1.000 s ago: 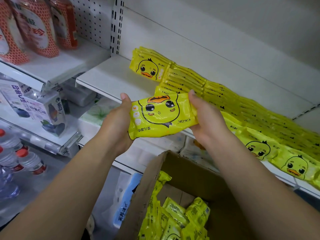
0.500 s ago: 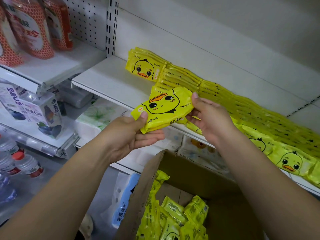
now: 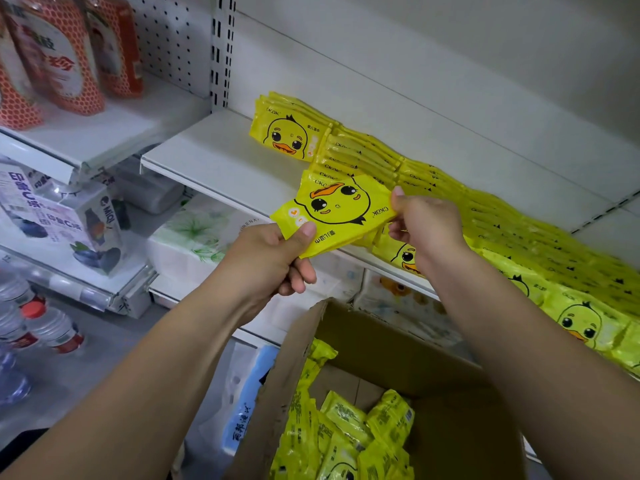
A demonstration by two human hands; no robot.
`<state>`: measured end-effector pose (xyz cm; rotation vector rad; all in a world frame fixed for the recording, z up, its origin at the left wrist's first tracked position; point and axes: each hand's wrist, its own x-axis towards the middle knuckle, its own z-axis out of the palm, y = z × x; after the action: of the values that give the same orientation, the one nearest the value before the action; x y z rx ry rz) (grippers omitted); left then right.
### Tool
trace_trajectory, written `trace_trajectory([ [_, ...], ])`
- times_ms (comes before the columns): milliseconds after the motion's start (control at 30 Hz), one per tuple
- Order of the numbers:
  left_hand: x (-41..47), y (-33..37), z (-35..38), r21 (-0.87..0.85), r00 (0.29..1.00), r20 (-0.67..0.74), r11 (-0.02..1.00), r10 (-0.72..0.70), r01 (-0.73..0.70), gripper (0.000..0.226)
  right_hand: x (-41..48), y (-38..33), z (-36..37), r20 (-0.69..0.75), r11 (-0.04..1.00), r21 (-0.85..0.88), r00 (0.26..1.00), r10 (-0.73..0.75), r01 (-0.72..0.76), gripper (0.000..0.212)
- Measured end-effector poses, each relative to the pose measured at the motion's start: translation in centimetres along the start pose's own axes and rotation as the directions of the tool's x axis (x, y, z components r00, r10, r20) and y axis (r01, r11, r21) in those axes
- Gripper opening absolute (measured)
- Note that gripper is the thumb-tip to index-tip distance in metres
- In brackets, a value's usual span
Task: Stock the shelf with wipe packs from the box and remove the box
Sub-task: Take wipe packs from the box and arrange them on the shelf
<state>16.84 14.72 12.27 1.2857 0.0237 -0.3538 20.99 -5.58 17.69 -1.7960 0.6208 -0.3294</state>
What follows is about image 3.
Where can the white metal shelf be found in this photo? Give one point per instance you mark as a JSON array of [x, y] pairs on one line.
[[200, 155]]

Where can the MIQI boxes with fruit print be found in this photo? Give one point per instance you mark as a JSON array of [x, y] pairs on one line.
[[70, 220]]

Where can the person's left hand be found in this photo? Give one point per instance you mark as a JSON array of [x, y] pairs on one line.
[[260, 270]]

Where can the pack of red-capped bottles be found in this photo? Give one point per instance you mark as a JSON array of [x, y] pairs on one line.
[[40, 325]]

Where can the white blue plastic bag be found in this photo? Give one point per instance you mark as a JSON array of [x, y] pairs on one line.
[[240, 415]]

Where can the person's black trousers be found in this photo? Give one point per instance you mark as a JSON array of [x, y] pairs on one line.
[[15, 450]]

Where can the white pegboard shelf unit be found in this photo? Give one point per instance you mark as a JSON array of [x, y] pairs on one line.
[[110, 125]]

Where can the person's right forearm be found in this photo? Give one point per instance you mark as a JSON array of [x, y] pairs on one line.
[[530, 385]]

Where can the person's left forearm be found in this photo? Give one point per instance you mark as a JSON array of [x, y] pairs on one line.
[[120, 405]]

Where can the yellow duck packet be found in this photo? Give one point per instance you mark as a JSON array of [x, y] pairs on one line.
[[285, 135], [300, 107], [340, 205], [300, 98]]

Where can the brown cardboard box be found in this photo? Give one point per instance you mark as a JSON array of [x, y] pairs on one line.
[[400, 365]]

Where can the person's right hand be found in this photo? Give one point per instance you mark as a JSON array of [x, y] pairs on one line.
[[435, 235]]

